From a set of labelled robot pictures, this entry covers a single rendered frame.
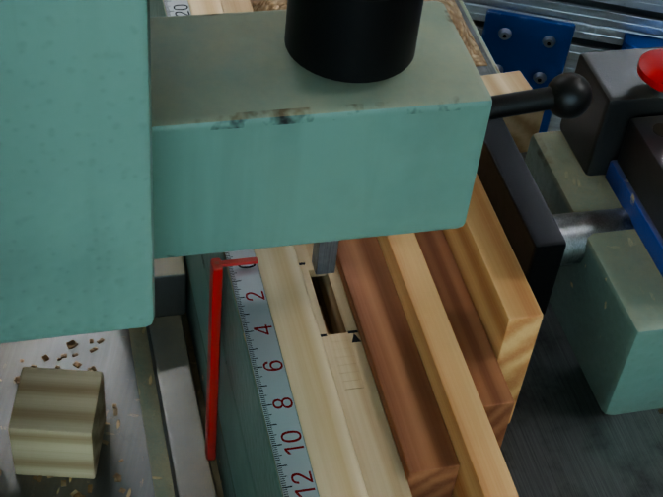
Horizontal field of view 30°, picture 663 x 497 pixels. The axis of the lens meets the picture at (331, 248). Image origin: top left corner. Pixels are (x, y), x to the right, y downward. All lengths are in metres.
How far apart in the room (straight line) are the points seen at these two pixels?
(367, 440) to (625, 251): 0.16
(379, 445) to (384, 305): 0.07
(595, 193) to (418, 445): 0.17
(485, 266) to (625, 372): 0.08
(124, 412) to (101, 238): 0.28
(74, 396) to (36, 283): 0.22
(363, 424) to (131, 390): 0.22
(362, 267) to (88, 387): 0.17
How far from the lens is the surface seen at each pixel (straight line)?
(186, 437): 0.67
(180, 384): 0.69
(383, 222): 0.50
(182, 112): 0.45
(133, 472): 0.68
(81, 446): 0.65
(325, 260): 0.56
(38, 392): 0.66
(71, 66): 0.39
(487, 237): 0.56
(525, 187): 0.56
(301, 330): 0.54
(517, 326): 0.53
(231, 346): 0.57
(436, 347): 0.53
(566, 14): 1.25
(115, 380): 0.71
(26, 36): 0.38
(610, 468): 0.58
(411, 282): 0.56
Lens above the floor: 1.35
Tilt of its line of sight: 45 degrees down
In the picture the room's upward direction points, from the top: 7 degrees clockwise
